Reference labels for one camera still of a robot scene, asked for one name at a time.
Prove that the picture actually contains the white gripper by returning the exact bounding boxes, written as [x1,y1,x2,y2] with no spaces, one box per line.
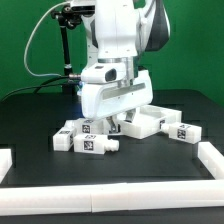
[81,70,153,133]

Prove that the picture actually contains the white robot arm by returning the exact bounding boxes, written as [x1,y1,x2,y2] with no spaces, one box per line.
[70,0,170,134]

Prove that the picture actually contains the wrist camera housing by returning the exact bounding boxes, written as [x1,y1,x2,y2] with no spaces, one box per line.
[81,63,126,84]

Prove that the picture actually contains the white U-shaped fence wall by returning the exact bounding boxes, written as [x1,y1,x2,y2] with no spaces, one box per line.
[0,142,224,216]

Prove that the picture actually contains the black cables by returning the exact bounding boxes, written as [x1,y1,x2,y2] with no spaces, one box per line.
[0,75,83,103]

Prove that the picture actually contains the grey cable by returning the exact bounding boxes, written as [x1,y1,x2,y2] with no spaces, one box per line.
[23,0,73,79]

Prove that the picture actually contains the black camera stand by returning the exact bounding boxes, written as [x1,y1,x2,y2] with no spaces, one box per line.
[51,5,81,95]

